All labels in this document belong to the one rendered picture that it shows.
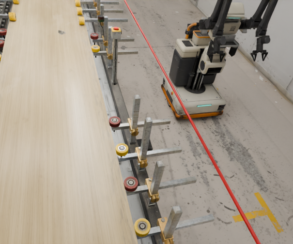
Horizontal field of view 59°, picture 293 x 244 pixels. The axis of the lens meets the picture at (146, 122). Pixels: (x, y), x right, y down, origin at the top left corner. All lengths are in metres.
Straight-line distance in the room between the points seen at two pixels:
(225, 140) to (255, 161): 0.40
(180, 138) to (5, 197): 2.01
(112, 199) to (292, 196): 2.06
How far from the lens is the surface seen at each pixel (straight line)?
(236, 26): 2.77
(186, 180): 1.63
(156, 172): 1.35
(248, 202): 2.76
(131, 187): 1.45
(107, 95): 2.44
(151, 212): 1.62
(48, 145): 1.66
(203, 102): 3.13
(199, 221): 1.52
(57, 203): 1.43
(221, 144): 3.10
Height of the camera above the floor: 2.14
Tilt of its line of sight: 44 degrees down
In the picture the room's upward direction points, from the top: 9 degrees clockwise
